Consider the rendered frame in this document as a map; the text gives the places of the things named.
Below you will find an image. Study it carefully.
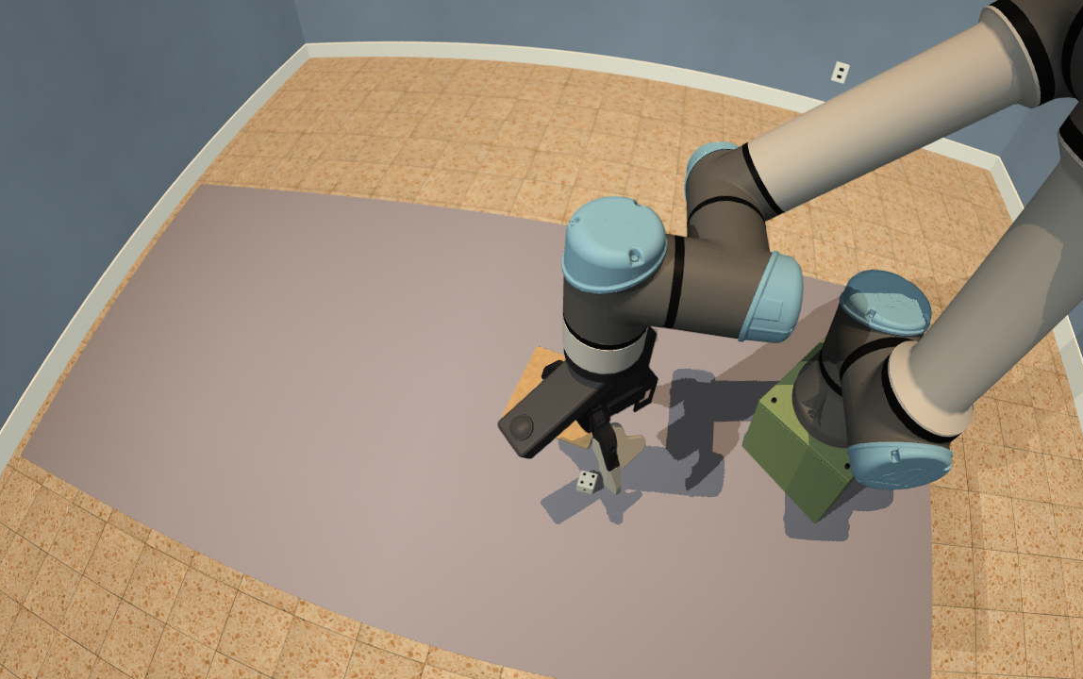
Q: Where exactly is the tan mat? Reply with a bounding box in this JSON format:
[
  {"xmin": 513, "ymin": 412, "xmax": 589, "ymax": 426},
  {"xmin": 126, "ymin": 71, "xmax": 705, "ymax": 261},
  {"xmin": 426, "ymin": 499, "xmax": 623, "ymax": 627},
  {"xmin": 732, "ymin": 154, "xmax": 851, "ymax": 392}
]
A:
[{"xmin": 501, "ymin": 347, "xmax": 592, "ymax": 451}]

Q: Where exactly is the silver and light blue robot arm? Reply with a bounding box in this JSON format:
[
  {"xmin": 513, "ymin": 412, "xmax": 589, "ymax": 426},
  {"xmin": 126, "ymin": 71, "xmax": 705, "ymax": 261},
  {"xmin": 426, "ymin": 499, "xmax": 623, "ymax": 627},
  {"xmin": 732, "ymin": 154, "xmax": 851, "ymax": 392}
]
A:
[{"xmin": 561, "ymin": 0, "xmax": 1083, "ymax": 489}]

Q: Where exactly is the grey die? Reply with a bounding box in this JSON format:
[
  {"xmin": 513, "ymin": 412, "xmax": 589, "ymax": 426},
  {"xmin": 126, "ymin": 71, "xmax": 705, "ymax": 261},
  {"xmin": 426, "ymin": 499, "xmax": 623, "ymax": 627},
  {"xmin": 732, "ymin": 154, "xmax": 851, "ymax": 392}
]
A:
[{"xmin": 576, "ymin": 471, "xmax": 598, "ymax": 494}]

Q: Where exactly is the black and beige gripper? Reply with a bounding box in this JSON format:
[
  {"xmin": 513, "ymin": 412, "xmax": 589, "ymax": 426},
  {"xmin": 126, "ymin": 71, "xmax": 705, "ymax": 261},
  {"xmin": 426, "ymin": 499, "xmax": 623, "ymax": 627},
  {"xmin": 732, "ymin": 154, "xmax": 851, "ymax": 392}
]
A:
[{"xmin": 564, "ymin": 326, "xmax": 658, "ymax": 495}]

